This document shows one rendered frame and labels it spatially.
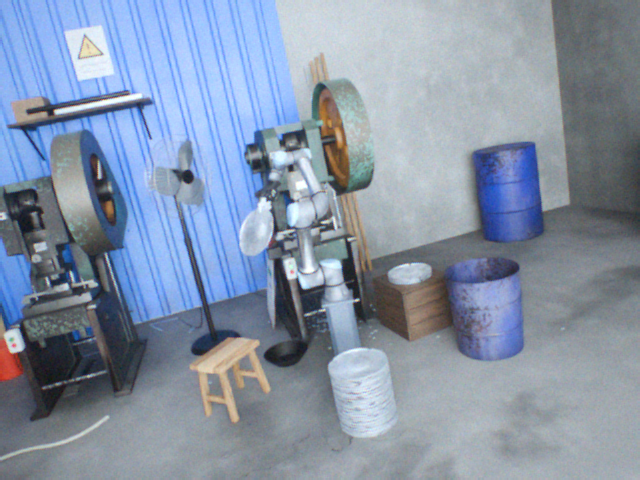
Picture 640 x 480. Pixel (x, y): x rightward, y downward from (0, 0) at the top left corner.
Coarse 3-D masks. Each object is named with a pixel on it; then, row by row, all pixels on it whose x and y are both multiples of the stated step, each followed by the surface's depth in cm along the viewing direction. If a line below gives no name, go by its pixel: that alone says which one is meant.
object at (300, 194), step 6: (294, 174) 344; (300, 174) 345; (294, 180) 345; (300, 180) 346; (294, 186) 346; (300, 186) 347; (306, 186) 348; (294, 192) 346; (300, 192) 347; (306, 192) 349; (294, 198) 346; (300, 198) 346; (306, 198) 346
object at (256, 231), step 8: (264, 208) 282; (248, 216) 290; (256, 216) 285; (264, 216) 279; (248, 224) 288; (256, 224) 281; (264, 224) 277; (272, 224) 271; (240, 232) 290; (248, 232) 285; (256, 232) 279; (264, 232) 275; (248, 240) 283; (256, 240) 277; (264, 240) 273; (240, 248) 285; (248, 248) 281; (256, 248) 276; (264, 248) 271
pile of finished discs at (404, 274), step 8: (416, 264) 338; (424, 264) 334; (392, 272) 333; (400, 272) 328; (408, 272) 324; (416, 272) 322; (424, 272) 319; (392, 280) 323; (400, 280) 317; (408, 280) 315; (416, 280) 314
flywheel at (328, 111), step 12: (324, 96) 352; (324, 108) 368; (336, 108) 344; (324, 120) 377; (336, 120) 351; (324, 132) 382; (336, 132) 349; (336, 144) 354; (336, 156) 375; (336, 168) 378; (348, 168) 339
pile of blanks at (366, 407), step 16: (384, 368) 227; (336, 384) 229; (352, 384) 222; (368, 384) 222; (384, 384) 227; (336, 400) 234; (352, 400) 225; (368, 400) 224; (384, 400) 227; (352, 416) 228; (368, 416) 227; (384, 416) 228; (352, 432) 232; (368, 432) 228; (384, 432) 229
